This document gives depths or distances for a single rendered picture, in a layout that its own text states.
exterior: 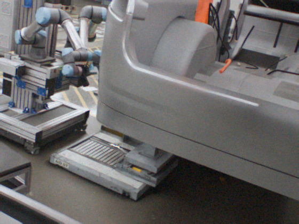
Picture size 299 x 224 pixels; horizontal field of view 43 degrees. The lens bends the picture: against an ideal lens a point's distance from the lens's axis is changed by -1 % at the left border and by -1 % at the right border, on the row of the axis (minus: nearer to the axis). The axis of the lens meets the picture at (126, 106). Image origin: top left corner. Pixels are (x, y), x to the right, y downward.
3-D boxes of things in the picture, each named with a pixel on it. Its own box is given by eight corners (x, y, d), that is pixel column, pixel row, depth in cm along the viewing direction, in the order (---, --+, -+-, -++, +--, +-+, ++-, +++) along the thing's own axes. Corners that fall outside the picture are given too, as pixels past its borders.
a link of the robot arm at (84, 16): (78, 1, 316) (77, 57, 306) (91, 3, 320) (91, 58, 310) (76, 7, 327) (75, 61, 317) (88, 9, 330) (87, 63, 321)
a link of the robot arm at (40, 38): (48, 47, 320) (49, 31, 315) (33, 47, 311) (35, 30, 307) (41, 44, 328) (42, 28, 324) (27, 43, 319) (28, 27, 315)
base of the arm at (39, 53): (24, 55, 320) (25, 44, 316) (36, 53, 333) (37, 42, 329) (38, 60, 314) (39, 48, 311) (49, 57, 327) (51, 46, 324)
